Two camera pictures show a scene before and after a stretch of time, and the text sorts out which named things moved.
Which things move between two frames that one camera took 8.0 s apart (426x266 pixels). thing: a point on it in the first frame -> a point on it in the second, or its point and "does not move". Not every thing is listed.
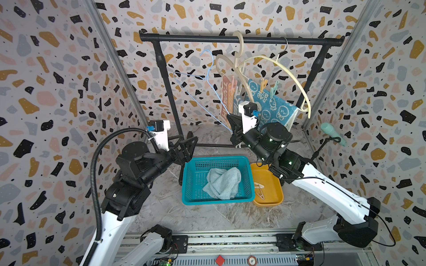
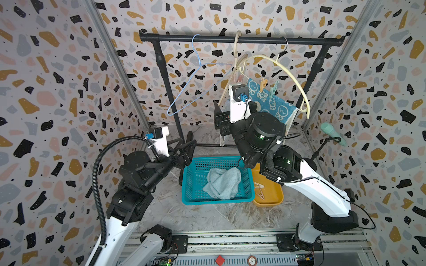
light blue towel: [223, 184] does not move
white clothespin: [259, 185] does not move
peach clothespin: [260, 195] does not move
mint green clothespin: [273, 90] does not move
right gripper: [244, 137] -> [233, 129]
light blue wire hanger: [206, 78] -> [184, 88]
